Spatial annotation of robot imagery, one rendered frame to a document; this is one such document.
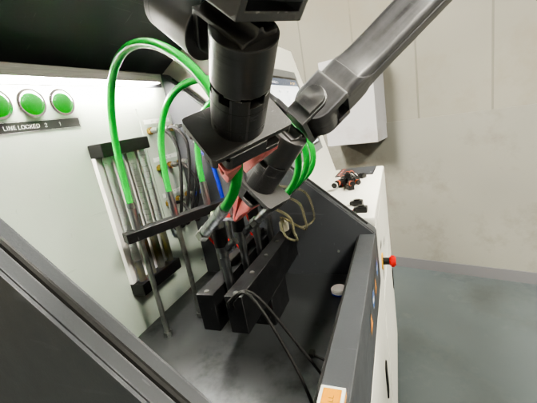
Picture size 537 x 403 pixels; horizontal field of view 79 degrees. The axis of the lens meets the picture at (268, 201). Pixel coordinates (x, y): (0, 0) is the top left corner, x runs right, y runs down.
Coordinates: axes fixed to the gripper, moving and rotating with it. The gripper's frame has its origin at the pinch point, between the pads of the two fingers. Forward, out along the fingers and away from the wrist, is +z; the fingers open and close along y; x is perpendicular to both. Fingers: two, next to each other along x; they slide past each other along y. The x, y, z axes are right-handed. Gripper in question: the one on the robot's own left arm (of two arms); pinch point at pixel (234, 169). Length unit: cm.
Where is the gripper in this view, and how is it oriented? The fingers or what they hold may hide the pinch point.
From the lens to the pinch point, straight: 42.7
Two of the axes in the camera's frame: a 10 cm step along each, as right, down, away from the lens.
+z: -1.3, 4.9, 8.6
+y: -7.9, 4.7, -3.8
